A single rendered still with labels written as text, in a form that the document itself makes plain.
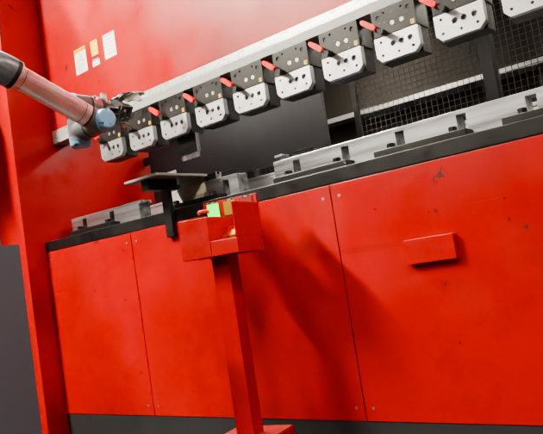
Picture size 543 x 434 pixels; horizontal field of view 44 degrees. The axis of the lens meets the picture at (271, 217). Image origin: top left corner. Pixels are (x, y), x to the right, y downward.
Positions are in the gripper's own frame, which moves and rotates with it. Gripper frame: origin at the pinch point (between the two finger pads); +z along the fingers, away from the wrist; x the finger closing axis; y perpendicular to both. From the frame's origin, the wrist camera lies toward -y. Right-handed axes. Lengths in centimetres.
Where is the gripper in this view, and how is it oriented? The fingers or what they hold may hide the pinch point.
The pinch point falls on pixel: (137, 109)
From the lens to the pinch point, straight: 268.7
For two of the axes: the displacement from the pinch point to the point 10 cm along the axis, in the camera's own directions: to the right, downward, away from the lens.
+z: 6.2, -0.3, 7.8
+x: 3.8, -8.6, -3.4
